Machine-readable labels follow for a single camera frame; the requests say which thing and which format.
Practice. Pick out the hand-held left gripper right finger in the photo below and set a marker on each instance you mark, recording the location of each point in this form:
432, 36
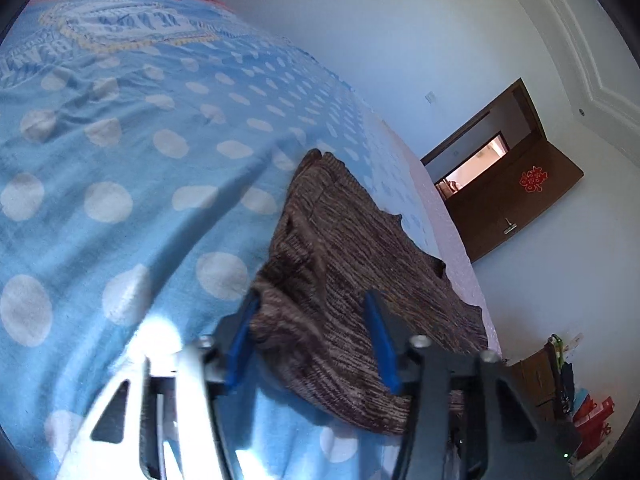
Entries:
382, 345

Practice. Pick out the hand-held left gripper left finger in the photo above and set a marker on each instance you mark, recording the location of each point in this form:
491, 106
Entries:
235, 355

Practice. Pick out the brown knitted sweater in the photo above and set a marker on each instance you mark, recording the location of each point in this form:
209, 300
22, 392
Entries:
325, 270

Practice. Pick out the brown wooden cabinet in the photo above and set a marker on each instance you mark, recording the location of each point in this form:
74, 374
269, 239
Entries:
537, 380

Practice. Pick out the dark hanging bag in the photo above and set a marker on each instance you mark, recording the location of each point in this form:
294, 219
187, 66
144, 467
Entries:
565, 380

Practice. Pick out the brown wooden door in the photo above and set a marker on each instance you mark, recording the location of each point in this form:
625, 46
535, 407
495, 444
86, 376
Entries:
515, 200

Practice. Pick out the red paper door decoration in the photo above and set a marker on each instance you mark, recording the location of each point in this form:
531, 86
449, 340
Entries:
533, 180

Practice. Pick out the red gift bag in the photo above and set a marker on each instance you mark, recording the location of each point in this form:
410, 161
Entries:
595, 415

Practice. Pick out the blue pink dotted bed sheet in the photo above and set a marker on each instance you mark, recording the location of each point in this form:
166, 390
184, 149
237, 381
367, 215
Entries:
140, 150

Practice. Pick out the dark wooden door frame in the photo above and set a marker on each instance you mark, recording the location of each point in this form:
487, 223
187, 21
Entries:
480, 120

